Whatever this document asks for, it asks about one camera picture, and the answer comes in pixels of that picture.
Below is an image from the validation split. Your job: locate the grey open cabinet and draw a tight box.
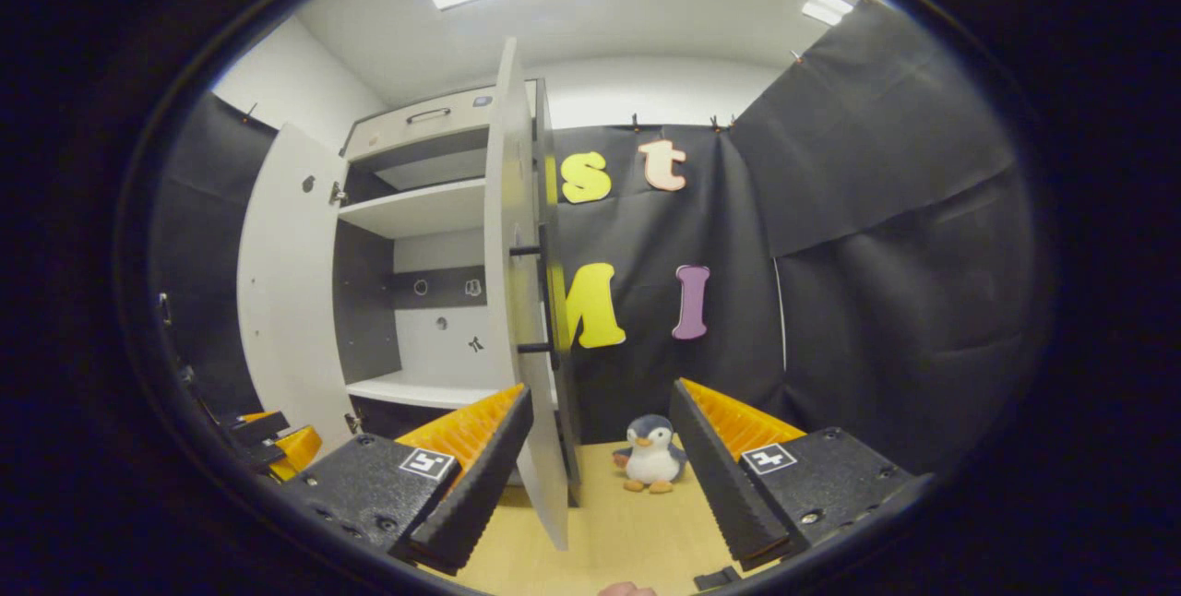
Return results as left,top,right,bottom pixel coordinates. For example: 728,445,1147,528
332,79,566,449

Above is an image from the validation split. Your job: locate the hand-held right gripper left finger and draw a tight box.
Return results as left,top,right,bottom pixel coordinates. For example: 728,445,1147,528
277,381,536,571

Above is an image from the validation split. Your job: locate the grey cabinet drawer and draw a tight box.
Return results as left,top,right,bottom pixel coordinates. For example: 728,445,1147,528
343,84,538,164

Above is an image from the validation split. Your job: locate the penguin plush toy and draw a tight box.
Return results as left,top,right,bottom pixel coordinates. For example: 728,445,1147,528
612,413,689,495

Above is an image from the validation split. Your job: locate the grey cabinet door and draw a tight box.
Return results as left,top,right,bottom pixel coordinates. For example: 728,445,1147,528
236,123,357,451
483,36,584,553

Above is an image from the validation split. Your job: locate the black backdrop cloth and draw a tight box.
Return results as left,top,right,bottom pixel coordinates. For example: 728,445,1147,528
152,0,1039,477

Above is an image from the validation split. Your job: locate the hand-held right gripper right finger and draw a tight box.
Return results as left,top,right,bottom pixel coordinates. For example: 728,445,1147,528
669,378,933,571

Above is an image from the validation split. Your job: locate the small ceiling light panel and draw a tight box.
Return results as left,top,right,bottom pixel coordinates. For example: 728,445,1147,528
801,0,855,28

